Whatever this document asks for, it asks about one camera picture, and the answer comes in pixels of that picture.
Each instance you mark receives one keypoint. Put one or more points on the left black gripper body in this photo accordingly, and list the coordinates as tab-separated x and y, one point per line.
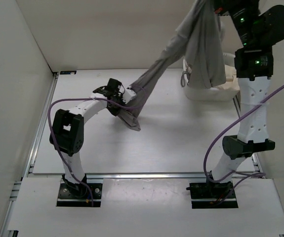
114	108

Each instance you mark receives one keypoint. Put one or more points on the grey trousers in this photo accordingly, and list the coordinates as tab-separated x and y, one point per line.
198	40

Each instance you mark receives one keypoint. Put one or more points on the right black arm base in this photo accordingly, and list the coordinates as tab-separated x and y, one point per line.
210	195

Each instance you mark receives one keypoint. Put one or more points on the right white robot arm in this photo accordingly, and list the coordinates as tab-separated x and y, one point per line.
254	63

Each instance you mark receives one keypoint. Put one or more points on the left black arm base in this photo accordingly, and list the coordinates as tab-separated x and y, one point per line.
78	195

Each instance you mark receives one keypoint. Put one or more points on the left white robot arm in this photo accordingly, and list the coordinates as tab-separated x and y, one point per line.
67	128

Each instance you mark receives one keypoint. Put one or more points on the beige trousers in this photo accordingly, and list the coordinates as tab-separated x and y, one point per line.
231	83

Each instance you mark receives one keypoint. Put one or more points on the blue label sticker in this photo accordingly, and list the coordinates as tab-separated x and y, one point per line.
68	72

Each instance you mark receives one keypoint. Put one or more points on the white laundry basket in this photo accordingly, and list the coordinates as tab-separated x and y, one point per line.
212	94

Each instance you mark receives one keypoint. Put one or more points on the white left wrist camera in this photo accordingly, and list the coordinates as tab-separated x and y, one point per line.
128	95

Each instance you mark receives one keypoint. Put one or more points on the left aluminium rail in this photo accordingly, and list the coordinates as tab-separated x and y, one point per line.
37	138

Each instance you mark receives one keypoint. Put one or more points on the front aluminium rail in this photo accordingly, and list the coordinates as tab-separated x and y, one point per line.
187	175

